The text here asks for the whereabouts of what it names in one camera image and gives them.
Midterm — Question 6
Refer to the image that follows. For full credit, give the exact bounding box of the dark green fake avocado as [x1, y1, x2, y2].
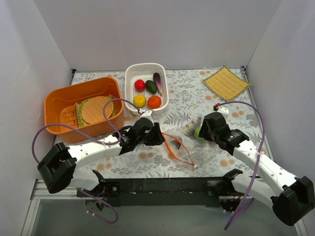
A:
[145, 80, 157, 94]

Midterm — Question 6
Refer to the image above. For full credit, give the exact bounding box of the orange plastic tub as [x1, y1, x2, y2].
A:
[44, 77, 125, 143]

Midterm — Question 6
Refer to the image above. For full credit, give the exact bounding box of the purple fake eggplant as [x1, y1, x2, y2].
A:
[153, 72, 163, 96]

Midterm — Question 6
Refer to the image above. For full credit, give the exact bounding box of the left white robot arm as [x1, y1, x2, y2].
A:
[37, 118, 165, 197]

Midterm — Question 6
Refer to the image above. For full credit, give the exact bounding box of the aluminium frame rail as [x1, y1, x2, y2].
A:
[31, 178, 296, 200]

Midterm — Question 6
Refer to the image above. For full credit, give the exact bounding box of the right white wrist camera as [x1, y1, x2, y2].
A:
[214, 104, 229, 118]

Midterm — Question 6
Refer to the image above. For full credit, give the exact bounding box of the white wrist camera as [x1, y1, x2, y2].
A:
[214, 104, 229, 118]
[140, 110, 154, 123]

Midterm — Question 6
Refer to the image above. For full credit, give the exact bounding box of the clear zip top bag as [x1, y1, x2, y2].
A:
[162, 116, 221, 169]

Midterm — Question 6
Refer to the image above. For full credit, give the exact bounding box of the red fake tomato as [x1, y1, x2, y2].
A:
[134, 79, 146, 92]

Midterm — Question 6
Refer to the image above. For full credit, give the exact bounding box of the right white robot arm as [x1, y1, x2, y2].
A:
[199, 112, 315, 226]

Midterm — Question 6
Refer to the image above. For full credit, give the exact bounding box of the yellow fake lemon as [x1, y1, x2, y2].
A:
[133, 94, 146, 108]

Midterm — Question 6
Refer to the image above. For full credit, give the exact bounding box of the round orange woven tray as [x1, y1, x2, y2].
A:
[81, 96, 114, 124]

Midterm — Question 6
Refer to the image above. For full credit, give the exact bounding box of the orange fake tangerine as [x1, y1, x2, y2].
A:
[147, 95, 162, 109]

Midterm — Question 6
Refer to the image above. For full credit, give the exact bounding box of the white perforated plastic basket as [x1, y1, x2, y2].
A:
[125, 63, 169, 115]

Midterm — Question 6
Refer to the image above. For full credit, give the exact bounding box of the yellow woven mat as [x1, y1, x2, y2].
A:
[203, 65, 251, 101]

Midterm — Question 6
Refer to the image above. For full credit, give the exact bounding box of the green yellow bamboo mat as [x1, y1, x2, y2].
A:
[75, 95, 116, 127]

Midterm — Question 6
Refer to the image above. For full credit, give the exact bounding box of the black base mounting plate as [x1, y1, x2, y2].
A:
[76, 177, 243, 207]

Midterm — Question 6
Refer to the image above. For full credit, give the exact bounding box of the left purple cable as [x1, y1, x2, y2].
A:
[31, 98, 143, 224]

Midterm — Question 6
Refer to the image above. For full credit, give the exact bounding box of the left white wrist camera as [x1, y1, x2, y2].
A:
[140, 110, 154, 123]

